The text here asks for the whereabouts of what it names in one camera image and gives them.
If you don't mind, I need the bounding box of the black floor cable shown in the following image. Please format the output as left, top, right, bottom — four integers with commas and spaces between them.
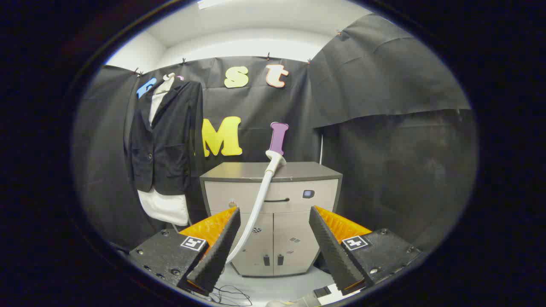
188, 285, 253, 307

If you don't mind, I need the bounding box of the grey cabinet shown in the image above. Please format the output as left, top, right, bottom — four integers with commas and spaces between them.
200, 161, 343, 278

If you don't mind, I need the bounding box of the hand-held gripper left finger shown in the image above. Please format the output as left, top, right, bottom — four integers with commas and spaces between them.
129, 207, 241, 297

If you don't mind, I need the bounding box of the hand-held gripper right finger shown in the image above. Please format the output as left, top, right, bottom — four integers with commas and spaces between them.
309, 206, 424, 295

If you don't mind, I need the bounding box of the white clothes hanger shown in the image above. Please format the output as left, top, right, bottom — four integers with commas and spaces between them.
154, 72, 176, 95

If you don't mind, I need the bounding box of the white floor board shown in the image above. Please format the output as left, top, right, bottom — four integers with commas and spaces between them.
314, 284, 363, 306

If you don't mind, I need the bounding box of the white shirt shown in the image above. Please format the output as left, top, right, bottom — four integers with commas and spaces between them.
137, 92, 190, 226

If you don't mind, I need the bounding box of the black suit jacket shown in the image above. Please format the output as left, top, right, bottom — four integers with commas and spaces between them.
128, 79, 203, 196

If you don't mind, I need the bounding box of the black backdrop cloth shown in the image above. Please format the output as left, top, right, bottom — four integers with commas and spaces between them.
73, 13, 478, 252

